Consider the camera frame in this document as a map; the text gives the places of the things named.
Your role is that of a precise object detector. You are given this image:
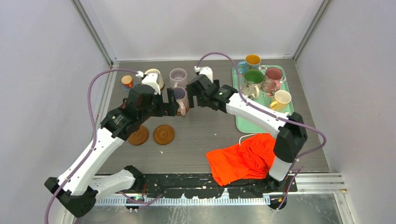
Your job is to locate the white cord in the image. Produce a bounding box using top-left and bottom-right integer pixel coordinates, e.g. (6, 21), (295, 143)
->
(238, 133), (258, 146)

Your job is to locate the blue round coaster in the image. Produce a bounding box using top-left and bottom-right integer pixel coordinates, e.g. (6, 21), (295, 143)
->
(122, 84), (135, 91)

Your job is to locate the lilac ceramic mug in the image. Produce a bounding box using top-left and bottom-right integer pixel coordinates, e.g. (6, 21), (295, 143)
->
(169, 68), (189, 90)

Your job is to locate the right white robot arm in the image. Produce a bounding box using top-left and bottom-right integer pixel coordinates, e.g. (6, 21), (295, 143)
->
(187, 75), (308, 191)

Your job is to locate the green floral tray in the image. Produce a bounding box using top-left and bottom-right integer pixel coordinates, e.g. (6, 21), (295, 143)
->
(232, 65), (294, 134)

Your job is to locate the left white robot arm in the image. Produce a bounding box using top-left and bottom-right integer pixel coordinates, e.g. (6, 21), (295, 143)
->
(44, 84), (179, 218)

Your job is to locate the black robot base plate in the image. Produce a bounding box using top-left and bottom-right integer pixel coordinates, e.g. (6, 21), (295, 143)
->
(122, 173), (292, 199)

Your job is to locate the cream white mug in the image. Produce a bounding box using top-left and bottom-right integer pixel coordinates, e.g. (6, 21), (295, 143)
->
(144, 69), (164, 89)

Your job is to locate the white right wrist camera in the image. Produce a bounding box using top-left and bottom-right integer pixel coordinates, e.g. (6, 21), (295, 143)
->
(194, 66), (213, 83)

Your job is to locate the orange cloth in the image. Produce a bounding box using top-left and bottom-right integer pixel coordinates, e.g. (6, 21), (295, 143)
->
(206, 133), (276, 186)

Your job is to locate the green inside mug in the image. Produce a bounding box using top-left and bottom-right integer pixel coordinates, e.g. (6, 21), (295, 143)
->
(242, 70), (264, 99)

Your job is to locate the blue mug yellow inside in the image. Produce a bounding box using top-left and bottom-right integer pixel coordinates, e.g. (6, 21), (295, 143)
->
(237, 54), (261, 74)

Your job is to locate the small tan cup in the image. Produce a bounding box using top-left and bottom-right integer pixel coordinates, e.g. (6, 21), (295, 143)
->
(121, 75), (134, 89)

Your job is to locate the pink floral mug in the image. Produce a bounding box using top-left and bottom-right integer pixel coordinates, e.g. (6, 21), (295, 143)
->
(262, 67), (283, 93)

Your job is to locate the pink mug purple inside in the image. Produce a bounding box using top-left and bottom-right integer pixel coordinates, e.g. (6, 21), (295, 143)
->
(173, 87), (189, 106)

